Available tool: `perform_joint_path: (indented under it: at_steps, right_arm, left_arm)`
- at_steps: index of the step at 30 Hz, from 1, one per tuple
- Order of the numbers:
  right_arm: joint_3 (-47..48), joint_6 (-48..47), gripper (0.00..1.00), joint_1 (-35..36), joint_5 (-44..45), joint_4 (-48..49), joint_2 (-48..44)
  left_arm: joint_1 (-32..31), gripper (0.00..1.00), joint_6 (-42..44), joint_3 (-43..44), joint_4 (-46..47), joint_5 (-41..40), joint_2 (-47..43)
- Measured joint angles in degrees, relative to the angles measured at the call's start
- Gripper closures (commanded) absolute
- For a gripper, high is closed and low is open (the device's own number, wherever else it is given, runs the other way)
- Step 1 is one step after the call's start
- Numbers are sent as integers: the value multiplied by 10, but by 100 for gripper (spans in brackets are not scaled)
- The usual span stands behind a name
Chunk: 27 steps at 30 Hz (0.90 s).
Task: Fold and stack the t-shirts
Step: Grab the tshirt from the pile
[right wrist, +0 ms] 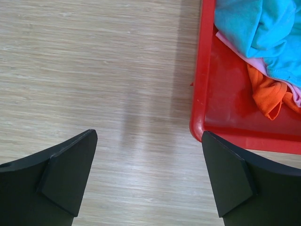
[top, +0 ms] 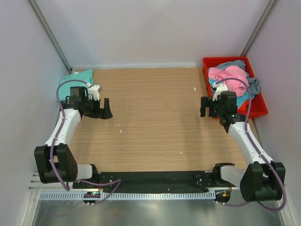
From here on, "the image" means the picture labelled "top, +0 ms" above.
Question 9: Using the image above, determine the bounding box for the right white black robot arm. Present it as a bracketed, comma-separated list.
[200, 91, 286, 202]

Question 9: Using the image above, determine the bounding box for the blue t shirt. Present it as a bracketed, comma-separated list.
[237, 89, 249, 108]

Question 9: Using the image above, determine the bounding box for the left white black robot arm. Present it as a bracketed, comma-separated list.
[34, 85, 112, 188]

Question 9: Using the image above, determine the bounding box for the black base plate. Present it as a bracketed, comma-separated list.
[71, 170, 240, 194]

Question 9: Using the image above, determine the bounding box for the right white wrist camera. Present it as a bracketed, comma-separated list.
[211, 83, 228, 101]

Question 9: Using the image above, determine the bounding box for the folded mint green t shirt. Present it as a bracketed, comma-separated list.
[58, 70, 94, 101]

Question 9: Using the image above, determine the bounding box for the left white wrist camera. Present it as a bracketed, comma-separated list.
[87, 85, 103, 101]

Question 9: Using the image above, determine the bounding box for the slotted white cable duct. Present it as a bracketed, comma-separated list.
[40, 190, 215, 201]

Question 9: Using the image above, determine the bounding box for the grey t shirt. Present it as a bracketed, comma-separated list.
[215, 60, 261, 97]

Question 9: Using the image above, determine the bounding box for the pink t shirt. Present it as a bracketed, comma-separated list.
[208, 65, 248, 97]

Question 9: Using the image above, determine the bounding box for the aluminium frame rail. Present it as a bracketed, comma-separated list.
[28, 173, 66, 192]

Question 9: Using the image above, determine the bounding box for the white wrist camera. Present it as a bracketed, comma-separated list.
[211, 83, 228, 101]
[87, 85, 103, 101]

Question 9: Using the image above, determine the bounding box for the red plastic bin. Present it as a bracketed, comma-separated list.
[203, 56, 268, 119]

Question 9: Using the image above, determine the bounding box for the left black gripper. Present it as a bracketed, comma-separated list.
[83, 97, 112, 120]

